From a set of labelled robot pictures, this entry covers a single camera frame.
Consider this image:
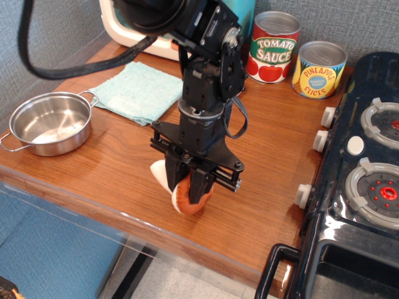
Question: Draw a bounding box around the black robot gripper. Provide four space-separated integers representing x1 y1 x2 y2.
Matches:
151 107 244 204

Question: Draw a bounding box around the plush mushroom rattle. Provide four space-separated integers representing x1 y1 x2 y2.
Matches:
150 159 213 215

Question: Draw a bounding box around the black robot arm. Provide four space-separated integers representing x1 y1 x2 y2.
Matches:
114 1 246 204

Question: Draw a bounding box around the light blue cloth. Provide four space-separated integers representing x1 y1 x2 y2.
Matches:
90 62 183 126

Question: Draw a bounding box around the small steel pot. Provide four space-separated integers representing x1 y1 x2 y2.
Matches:
1 92 99 156

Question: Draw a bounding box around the toy teal microwave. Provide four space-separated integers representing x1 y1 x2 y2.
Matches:
99 0 256 61

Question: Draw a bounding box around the tomato sauce can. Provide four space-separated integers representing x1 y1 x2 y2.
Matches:
246 11 301 83

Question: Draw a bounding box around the pineapple slices can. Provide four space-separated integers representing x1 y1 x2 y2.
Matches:
292 41 348 99

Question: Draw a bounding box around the black toy stove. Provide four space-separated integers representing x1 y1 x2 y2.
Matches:
255 52 398 298

